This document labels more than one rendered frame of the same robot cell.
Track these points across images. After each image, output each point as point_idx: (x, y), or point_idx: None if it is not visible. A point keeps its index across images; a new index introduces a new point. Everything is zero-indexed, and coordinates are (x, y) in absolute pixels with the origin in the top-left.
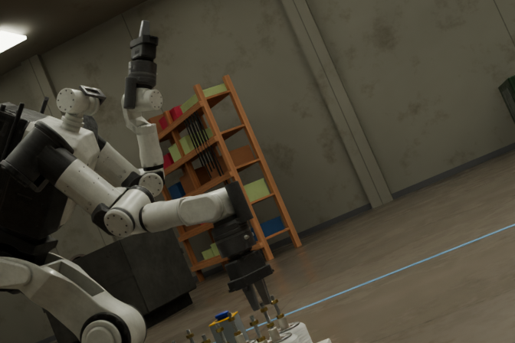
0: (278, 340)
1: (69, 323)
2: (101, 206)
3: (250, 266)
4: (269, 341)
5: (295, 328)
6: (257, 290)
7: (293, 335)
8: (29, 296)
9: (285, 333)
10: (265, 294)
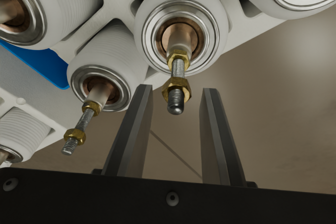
0: (166, 61)
1: None
2: None
3: None
4: (177, 16)
5: (285, 14)
6: (212, 137)
7: (195, 73)
8: None
9: (216, 41)
10: (201, 140)
